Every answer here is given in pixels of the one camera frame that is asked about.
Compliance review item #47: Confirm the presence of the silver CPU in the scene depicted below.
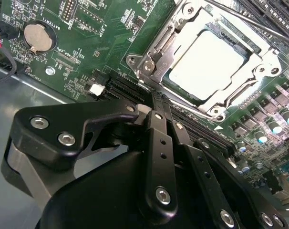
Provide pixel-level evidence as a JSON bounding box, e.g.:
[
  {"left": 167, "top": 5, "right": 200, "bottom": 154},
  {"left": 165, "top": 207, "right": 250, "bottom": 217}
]
[{"left": 167, "top": 28, "right": 247, "bottom": 101}]

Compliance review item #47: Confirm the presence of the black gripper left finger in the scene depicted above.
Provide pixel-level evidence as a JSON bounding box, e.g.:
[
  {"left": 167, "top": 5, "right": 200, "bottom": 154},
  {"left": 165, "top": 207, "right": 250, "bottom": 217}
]
[{"left": 0, "top": 91, "right": 179, "bottom": 219}]

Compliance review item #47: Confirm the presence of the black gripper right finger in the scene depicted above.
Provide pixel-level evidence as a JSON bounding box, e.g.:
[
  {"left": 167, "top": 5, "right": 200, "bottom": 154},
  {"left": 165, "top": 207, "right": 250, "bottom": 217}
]
[{"left": 163, "top": 94, "right": 289, "bottom": 229}]

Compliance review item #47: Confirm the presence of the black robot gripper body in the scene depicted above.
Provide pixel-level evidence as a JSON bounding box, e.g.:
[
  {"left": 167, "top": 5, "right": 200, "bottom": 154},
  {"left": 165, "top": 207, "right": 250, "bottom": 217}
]
[{"left": 37, "top": 151, "right": 218, "bottom": 229}]

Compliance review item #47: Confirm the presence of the metal socket cover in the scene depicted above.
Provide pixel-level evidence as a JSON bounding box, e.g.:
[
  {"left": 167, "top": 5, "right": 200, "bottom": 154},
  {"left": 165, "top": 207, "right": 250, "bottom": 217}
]
[{"left": 144, "top": 4, "right": 279, "bottom": 115}]

